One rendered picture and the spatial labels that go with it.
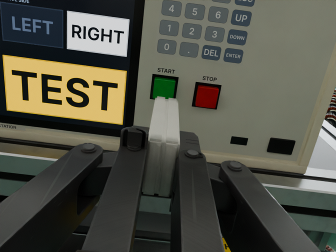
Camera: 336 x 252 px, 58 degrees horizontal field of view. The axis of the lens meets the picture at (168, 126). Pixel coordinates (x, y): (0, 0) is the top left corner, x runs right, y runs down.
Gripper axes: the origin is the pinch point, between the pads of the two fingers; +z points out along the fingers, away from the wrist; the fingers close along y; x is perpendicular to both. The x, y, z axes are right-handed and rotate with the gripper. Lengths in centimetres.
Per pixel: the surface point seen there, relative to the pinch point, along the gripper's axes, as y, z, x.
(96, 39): -6.3, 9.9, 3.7
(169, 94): 0.3, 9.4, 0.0
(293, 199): 12.7, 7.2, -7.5
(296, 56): 10.4, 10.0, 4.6
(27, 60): -12.0, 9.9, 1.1
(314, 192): 14.2, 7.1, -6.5
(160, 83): -0.6, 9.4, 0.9
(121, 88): -3.9, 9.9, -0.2
